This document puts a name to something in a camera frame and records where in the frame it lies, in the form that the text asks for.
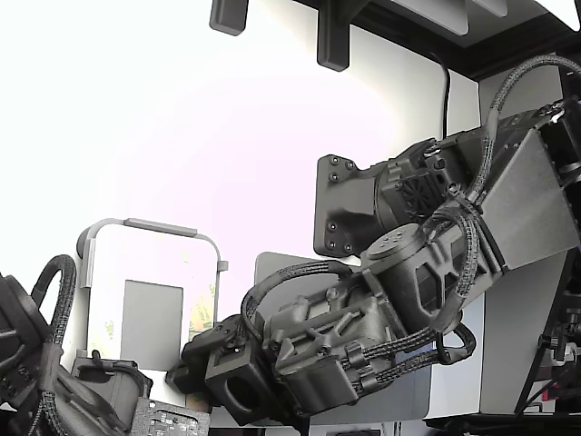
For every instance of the green circuit board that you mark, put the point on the green circuit board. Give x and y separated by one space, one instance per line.
168 420

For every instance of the grey flat mat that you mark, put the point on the grey flat mat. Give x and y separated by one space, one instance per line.
410 399

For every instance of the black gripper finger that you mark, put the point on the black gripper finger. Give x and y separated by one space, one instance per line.
194 350
188 377

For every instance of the white overhead panel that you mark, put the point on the white overhead panel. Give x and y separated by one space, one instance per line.
436 13

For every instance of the black overhead frame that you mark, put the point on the black overhead frame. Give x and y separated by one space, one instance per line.
499 50

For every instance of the black camera mount cube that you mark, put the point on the black camera mount cube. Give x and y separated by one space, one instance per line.
240 386

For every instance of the black stand leg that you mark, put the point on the black stand leg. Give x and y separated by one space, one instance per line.
531 386

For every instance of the dark gripper with cable hook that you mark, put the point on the dark gripper with cable hook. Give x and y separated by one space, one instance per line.
118 381

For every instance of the black clamp hardware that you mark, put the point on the black clamp hardware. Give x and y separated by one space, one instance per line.
558 345

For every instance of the white panel with grey screen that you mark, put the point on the white panel with grey screen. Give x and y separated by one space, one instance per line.
152 324

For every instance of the grey printed fixture stand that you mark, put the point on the grey printed fixture stand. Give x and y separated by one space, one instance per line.
159 225

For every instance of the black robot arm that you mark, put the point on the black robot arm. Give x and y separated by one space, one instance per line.
18 327

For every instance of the short black bracket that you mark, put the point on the short black bracket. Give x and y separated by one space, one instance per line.
229 16

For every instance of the long black bracket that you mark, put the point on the long black bracket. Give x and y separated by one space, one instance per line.
333 41

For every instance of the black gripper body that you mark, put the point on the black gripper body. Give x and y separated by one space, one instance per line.
224 338

